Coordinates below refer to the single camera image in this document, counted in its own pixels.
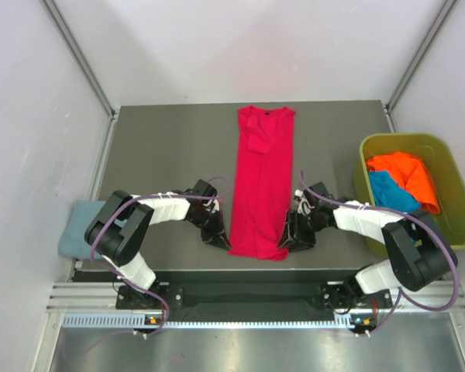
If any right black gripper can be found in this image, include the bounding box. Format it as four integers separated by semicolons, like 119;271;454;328
278;209;325;253

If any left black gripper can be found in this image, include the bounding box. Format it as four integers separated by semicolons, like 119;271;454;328
189;208;231;250

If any magenta t shirt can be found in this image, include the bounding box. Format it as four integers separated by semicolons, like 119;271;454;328
229;105;296;261

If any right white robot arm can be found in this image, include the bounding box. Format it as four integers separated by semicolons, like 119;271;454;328
277;182;460;310

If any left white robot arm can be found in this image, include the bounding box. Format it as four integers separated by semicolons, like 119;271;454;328
84;179;231;308

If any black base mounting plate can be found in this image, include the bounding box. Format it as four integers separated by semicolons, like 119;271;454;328
116;269;392;321

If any blue t shirt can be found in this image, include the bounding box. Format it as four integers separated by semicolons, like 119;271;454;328
368;170;421;213

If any orange t shirt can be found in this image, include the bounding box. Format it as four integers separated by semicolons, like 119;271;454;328
366;152;441;215

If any folded grey-blue t shirt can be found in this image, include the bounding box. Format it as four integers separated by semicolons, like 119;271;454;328
57;200;104;260

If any olive green plastic bin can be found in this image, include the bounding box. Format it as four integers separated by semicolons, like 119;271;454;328
353;133;465;251

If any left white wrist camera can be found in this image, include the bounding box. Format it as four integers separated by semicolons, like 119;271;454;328
206;199;220;214

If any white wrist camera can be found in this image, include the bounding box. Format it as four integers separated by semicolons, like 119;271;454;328
206;199;220;214
294;189;313;216

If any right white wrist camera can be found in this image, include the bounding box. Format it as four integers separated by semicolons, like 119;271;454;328
294;189;313;216

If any aluminium frame rail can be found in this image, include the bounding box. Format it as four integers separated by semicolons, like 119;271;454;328
46;280;453;313

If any slotted grey cable duct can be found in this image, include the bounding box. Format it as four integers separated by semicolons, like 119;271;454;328
62;313;374;329

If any right aluminium corner post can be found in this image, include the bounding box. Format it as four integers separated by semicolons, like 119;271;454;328
384;0;458;115

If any aluminium corner post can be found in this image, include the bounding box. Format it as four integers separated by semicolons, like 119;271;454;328
40;0;115;118
384;0;458;115

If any left aluminium corner post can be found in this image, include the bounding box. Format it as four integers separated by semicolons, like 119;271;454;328
40;0;115;118

